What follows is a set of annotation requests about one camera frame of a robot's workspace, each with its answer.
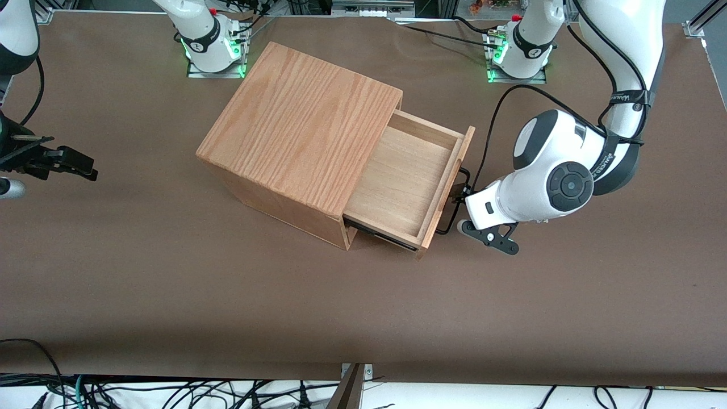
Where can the wooden drawer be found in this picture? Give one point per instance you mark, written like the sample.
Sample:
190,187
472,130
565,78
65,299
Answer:
397,182

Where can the wooden drawer cabinet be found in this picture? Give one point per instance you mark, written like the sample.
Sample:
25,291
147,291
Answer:
295,125

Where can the aluminium frame profile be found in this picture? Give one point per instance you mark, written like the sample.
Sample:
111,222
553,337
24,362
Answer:
701,20
44,12

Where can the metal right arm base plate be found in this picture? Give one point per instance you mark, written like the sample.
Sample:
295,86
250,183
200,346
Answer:
196,72

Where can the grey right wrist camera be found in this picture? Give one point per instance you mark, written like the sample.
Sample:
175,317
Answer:
10,188

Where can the brown camera mount bar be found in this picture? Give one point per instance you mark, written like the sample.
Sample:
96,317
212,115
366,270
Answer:
347,392

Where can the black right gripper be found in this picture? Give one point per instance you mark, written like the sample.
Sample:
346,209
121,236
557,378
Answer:
17,154

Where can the grey metal rack device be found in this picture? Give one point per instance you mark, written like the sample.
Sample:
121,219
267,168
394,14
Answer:
372,7

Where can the small metal bracket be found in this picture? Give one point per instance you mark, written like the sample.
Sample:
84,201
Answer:
368,372

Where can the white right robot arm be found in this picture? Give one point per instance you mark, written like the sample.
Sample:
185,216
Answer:
199,28

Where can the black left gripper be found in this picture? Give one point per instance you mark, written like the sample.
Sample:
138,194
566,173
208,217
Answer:
458,193

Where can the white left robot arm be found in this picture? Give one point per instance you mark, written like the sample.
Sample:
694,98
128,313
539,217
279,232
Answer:
545,182

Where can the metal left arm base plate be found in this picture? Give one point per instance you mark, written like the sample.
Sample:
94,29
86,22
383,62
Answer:
539,76

